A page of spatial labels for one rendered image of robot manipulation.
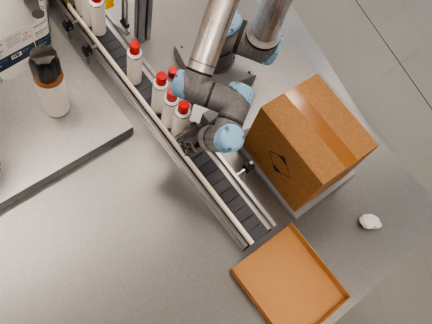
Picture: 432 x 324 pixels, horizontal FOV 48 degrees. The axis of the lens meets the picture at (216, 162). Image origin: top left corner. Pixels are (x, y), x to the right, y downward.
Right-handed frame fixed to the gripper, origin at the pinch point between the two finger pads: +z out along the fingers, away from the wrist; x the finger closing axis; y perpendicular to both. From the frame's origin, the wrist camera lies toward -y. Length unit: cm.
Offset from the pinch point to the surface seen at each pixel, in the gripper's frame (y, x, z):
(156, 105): 2.3, -12.5, 6.9
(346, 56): -153, 29, 91
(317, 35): -147, 10, 102
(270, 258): -0.1, 46.2, -15.1
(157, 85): 2.0, -19.0, -2.0
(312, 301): -2, 62, -24
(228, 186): -2.4, 20.8, -5.7
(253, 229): 0.1, 35.0, -13.9
